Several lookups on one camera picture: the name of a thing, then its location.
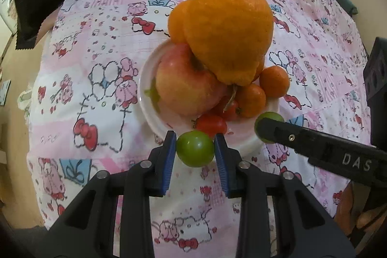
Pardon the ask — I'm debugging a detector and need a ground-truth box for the blue book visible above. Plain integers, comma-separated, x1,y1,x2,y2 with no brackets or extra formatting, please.
0,80,11,106

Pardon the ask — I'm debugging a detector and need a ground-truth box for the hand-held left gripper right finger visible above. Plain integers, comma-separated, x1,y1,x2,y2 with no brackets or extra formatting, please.
214,133,354,258

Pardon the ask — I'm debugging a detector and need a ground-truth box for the red-yellow apple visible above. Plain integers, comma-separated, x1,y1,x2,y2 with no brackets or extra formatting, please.
155,43,227,117

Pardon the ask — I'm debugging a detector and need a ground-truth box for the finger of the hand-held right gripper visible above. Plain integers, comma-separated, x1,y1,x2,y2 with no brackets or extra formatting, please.
256,117,315,158

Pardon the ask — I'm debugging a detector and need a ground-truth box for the person's right hand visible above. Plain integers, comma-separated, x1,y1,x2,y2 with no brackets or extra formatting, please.
345,181,387,246

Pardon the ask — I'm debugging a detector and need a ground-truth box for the pink cartoon printed blanket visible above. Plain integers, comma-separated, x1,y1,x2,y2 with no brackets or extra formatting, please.
26,0,372,258

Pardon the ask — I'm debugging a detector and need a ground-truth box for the white plastic bag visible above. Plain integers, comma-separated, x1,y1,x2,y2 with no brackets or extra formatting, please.
16,84,35,122

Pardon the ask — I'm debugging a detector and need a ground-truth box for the large bumpy orange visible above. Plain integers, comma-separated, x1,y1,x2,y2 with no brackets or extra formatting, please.
183,0,275,86

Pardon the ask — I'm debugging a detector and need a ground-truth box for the green cherry tomato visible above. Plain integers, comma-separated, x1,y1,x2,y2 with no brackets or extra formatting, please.
254,112,285,144
176,130,216,168

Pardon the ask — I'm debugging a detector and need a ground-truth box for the red cherry tomato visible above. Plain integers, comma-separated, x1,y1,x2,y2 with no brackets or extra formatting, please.
212,96,242,122
195,113,228,138

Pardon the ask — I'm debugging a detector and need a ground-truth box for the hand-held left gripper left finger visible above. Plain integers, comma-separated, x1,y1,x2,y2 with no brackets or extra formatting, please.
45,130,177,258

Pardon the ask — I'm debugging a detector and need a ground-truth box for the white bowl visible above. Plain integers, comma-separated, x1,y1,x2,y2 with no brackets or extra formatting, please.
138,40,280,157

